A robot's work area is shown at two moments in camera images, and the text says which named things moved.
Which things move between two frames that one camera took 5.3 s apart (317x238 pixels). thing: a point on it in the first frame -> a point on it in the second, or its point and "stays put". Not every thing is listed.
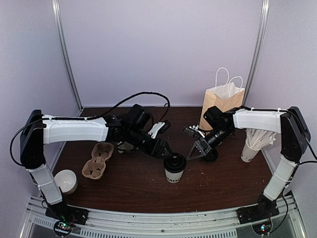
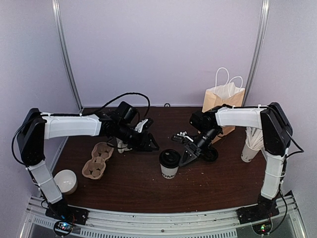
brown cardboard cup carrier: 94,168 stays put
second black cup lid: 212,155 stays put
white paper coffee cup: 174,177 -> 169,159
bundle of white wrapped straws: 259,139 stays put
